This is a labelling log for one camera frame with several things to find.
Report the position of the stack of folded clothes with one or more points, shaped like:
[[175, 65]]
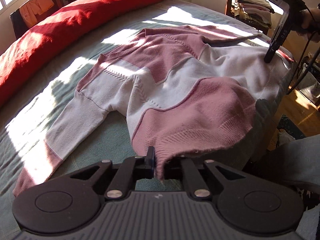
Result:
[[259, 7]]

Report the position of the wooden chair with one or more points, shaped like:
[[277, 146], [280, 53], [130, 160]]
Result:
[[236, 10]]

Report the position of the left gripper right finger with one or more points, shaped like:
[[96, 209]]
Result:
[[192, 181]]

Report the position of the person's right hand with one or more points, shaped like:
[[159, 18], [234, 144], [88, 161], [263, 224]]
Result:
[[309, 17]]

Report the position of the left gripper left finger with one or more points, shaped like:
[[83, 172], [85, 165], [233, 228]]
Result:
[[125, 175]]

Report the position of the red duvet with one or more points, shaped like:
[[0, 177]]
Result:
[[50, 37]]

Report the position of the orange hanging cloth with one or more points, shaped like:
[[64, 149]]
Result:
[[31, 13]]

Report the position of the pink and white sweater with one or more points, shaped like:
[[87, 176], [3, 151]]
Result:
[[184, 90]]

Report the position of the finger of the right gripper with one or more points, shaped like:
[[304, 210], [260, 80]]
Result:
[[271, 50]]

